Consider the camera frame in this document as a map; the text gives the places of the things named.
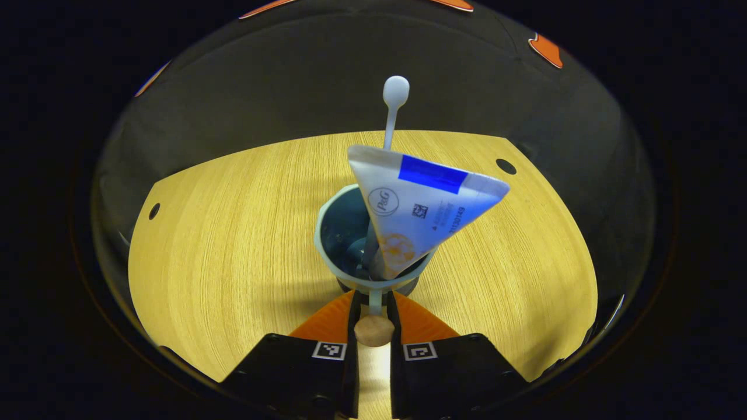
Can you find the black backdrop cloth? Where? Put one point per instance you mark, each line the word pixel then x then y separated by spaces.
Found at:
pixel 292 76

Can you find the wooden desktop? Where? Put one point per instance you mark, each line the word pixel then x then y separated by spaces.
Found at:
pixel 233 262

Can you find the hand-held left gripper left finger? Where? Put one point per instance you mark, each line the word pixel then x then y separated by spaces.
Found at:
pixel 350 379

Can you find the white toothbrush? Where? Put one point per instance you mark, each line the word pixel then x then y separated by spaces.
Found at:
pixel 395 93

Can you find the white toothpaste tube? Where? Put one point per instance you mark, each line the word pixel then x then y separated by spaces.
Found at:
pixel 420 216

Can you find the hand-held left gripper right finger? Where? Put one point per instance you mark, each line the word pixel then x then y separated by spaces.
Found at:
pixel 397 379

